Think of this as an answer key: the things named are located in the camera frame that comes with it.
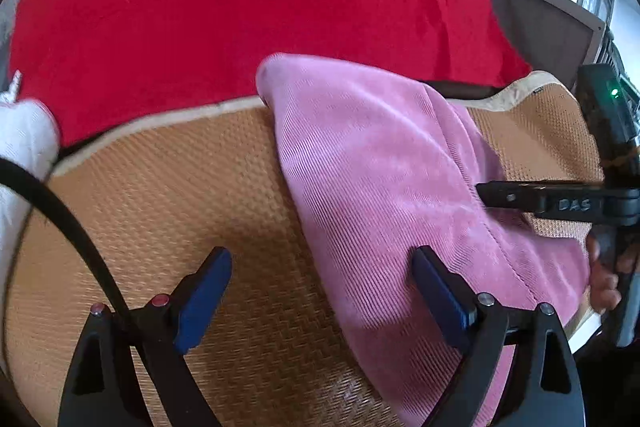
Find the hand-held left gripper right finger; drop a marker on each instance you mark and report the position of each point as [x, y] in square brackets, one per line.
[440, 297]

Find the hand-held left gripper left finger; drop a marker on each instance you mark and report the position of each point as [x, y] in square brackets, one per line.
[200, 307]

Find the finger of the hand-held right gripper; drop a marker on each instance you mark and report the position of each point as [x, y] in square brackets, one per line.
[540, 202]

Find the person's right hand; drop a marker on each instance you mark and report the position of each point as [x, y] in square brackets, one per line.
[602, 287]

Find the brown woven mat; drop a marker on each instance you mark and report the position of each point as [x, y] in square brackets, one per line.
[175, 187]

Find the white cloth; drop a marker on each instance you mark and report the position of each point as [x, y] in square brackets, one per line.
[25, 132]

